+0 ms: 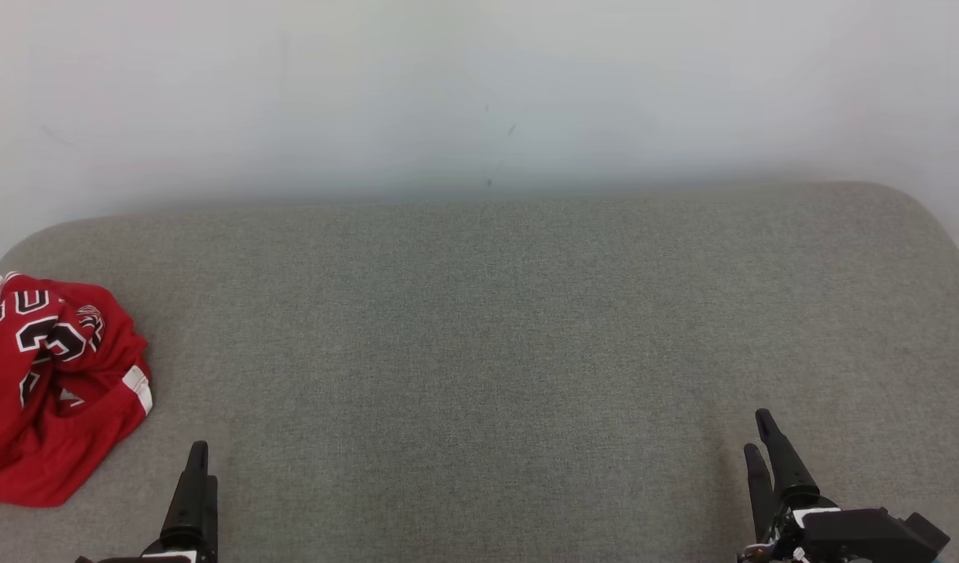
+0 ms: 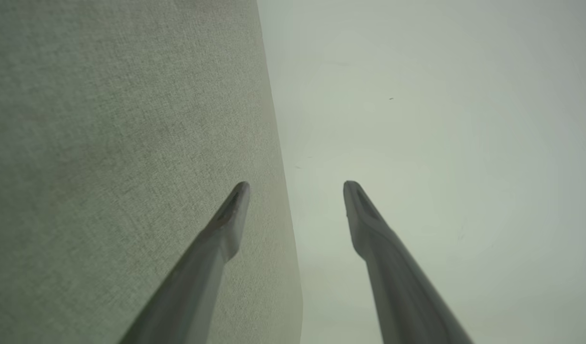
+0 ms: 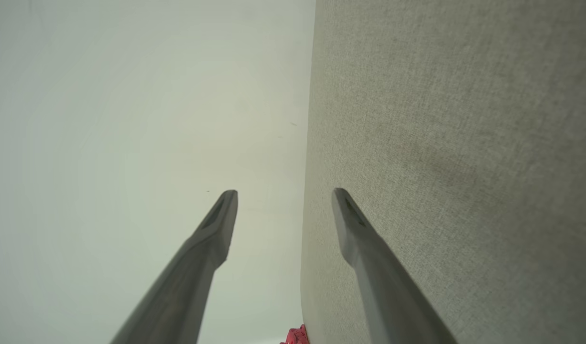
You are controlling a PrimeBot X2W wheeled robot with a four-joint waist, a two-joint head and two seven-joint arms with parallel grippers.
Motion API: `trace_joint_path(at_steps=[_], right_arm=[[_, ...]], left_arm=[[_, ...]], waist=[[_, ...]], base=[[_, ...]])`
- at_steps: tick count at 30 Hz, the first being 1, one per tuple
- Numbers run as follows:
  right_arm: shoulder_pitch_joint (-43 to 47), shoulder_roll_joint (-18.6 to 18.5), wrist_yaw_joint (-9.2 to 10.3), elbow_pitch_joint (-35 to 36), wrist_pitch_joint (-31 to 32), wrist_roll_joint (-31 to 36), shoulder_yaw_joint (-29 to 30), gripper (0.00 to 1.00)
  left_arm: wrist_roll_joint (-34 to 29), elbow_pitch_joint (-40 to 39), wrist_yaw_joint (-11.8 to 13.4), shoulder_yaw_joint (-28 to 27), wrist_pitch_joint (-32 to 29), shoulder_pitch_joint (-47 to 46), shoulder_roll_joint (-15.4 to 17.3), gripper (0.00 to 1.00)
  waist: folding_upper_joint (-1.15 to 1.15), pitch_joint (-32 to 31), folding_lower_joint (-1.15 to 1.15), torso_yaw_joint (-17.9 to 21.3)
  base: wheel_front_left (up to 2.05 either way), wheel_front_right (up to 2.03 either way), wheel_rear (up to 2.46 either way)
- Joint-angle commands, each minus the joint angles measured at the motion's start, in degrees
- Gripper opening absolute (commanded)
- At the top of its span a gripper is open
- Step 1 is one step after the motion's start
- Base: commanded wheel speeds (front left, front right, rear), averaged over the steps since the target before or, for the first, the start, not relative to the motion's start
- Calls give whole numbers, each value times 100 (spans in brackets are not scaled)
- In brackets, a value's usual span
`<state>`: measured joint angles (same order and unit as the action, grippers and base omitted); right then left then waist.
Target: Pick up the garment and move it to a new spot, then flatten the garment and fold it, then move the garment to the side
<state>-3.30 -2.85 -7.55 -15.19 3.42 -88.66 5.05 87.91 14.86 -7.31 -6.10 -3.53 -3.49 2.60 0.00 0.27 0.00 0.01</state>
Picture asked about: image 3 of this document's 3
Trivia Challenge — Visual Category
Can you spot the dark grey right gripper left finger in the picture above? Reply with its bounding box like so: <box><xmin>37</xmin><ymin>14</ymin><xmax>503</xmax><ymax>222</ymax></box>
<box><xmin>110</xmin><ymin>190</ymin><xmax>238</xmax><ymax>344</ymax></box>

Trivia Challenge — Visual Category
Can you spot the red white basketball jersey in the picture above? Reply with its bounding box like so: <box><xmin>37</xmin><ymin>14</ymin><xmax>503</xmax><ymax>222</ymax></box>
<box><xmin>280</xmin><ymin>325</ymin><xmax>309</xmax><ymax>344</ymax></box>

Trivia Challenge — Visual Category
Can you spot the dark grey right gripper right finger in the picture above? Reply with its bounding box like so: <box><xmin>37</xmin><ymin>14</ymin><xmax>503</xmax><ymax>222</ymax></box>
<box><xmin>332</xmin><ymin>188</ymin><xmax>458</xmax><ymax>344</ymax></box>

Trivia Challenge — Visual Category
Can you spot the grey fabric sofa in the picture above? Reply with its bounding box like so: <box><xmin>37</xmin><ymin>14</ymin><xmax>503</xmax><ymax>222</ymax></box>
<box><xmin>300</xmin><ymin>0</ymin><xmax>586</xmax><ymax>344</ymax></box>

